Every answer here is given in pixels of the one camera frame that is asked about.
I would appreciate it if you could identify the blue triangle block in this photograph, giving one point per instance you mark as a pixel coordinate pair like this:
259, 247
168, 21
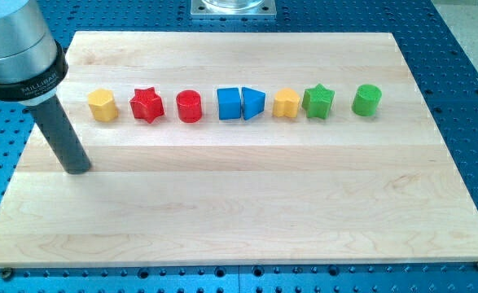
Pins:
253, 102

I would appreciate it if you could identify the blue cube block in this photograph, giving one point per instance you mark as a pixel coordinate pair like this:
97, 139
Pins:
229, 103

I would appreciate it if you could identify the yellow heart block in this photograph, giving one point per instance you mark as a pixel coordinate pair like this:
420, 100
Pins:
286, 103

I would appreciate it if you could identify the red cylinder block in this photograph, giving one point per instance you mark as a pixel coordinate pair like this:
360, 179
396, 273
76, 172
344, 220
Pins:
189, 106

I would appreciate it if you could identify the green star block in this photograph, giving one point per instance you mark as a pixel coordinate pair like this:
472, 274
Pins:
317, 101

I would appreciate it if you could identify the red star block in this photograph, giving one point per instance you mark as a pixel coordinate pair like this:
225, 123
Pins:
146, 105

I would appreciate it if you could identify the light wooden board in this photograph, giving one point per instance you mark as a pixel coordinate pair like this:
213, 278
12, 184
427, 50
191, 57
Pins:
270, 190

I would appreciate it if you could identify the green cylinder block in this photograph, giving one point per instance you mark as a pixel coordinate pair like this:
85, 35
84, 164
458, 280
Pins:
366, 100

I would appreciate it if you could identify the yellow hexagon block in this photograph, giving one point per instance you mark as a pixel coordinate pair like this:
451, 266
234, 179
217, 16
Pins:
102, 105

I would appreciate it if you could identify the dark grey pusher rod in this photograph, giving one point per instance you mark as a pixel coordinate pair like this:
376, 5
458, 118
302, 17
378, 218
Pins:
56, 128

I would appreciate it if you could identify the left board corner screw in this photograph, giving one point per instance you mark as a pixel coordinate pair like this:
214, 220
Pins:
6, 273

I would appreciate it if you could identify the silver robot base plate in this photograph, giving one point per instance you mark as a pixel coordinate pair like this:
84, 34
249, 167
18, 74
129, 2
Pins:
233, 9

